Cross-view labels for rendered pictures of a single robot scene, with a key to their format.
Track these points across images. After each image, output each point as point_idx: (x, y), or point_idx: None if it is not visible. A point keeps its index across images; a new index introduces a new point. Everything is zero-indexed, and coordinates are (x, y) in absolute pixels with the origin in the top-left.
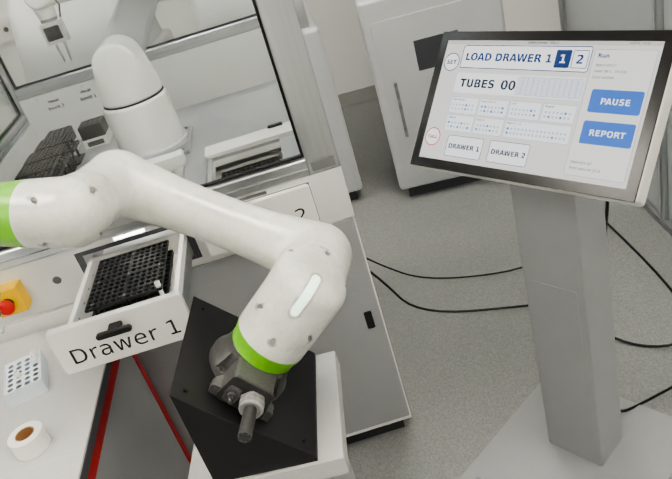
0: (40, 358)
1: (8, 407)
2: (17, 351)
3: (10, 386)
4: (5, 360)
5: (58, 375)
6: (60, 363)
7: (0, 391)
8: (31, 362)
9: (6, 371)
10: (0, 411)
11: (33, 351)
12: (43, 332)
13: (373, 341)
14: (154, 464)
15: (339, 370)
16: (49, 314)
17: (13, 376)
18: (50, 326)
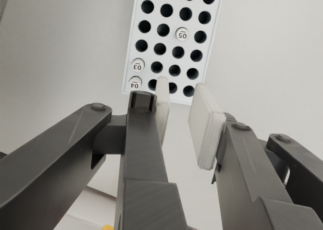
0: (126, 55)
1: None
2: (169, 173)
3: (204, 24)
4: (194, 165)
5: (114, 11)
6: None
7: (224, 71)
8: (147, 64)
9: (200, 82)
10: None
11: (132, 81)
12: (115, 189)
13: None
14: None
15: None
16: (86, 215)
17: (191, 47)
18: (102, 202)
